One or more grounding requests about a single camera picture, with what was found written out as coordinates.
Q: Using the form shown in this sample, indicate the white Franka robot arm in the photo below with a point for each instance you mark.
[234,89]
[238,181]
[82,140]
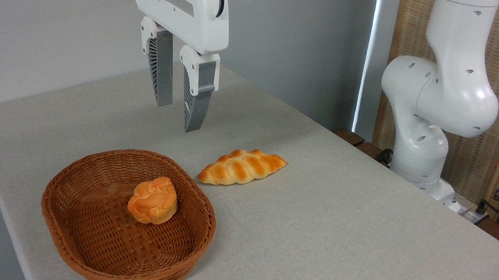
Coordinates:
[442,95]

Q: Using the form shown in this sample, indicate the grey tablecloth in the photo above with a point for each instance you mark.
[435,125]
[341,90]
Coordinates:
[336,254]

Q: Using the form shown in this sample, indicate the brown wicker basket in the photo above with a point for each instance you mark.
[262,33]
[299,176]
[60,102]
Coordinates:
[113,243]

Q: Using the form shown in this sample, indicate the long braided bread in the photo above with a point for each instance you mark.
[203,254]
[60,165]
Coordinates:
[242,167]

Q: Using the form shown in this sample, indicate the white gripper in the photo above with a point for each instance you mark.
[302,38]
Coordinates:
[183,19]

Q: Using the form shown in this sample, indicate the round bread bun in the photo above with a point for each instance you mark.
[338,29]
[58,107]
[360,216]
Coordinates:
[153,200]

